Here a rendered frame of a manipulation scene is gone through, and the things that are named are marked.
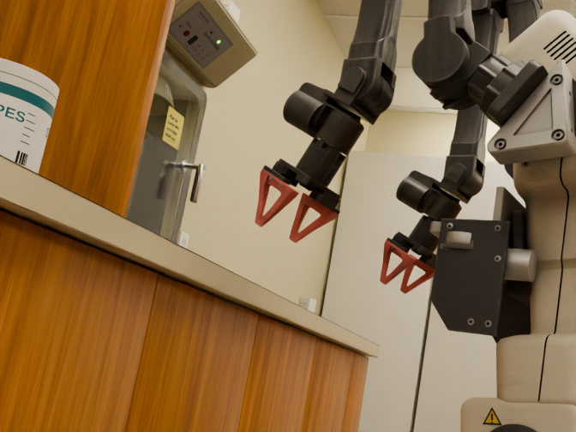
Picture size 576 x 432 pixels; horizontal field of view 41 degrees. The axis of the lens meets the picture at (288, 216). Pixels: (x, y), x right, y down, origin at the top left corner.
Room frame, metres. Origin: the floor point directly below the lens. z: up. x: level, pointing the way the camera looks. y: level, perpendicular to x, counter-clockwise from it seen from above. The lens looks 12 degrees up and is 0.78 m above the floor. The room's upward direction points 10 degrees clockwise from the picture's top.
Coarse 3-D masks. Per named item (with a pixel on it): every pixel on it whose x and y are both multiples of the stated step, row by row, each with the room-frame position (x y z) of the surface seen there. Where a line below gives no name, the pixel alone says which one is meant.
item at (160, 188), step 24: (168, 72) 1.53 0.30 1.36; (168, 96) 1.55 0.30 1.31; (192, 96) 1.64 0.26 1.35; (192, 120) 1.66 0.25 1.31; (144, 144) 1.50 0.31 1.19; (168, 144) 1.59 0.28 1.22; (192, 144) 1.69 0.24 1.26; (144, 168) 1.52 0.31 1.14; (168, 168) 1.61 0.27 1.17; (144, 192) 1.54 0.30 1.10; (168, 192) 1.63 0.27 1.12; (144, 216) 1.56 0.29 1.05; (168, 216) 1.65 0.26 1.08
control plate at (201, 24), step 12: (192, 12) 1.44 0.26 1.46; (204, 12) 1.46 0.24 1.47; (192, 24) 1.47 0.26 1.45; (204, 24) 1.49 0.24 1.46; (216, 24) 1.51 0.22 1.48; (180, 36) 1.48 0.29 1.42; (192, 36) 1.50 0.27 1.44; (204, 36) 1.52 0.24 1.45; (216, 36) 1.54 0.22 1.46; (192, 48) 1.54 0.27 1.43; (204, 48) 1.56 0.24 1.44; (216, 48) 1.58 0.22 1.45; (228, 48) 1.60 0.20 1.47; (204, 60) 1.60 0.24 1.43
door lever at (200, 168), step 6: (186, 162) 1.67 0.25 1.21; (186, 168) 1.67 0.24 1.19; (192, 168) 1.66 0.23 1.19; (198, 168) 1.65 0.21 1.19; (204, 168) 1.65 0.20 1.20; (198, 174) 1.65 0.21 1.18; (198, 180) 1.65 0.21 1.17; (198, 186) 1.65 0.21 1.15; (192, 192) 1.65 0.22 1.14; (198, 192) 1.65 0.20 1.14; (192, 198) 1.65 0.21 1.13; (198, 198) 1.66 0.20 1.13
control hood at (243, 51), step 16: (176, 0) 1.40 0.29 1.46; (192, 0) 1.41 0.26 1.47; (208, 0) 1.43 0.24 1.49; (176, 16) 1.43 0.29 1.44; (224, 16) 1.50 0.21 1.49; (224, 32) 1.55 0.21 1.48; (240, 32) 1.58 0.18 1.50; (176, 48) 1.52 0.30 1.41; (240, 48) 1.63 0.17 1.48; (192, 64) 1.59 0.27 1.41; (208, 64) 1.62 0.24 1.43; (224, 64) 1.65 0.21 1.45; (240, 64) 1.68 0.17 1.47; (208, 80) 1.67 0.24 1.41; (224, 80) 1.70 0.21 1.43
